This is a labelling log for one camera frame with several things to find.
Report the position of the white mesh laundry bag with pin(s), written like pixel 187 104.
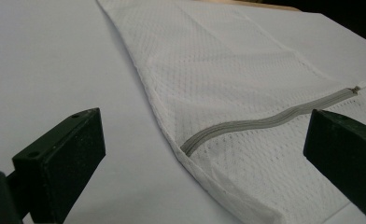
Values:
pixel 221 74

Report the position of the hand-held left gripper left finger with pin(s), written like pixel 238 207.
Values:
pixel 59 161

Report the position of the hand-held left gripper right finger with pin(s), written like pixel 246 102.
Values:
pixel 346 149

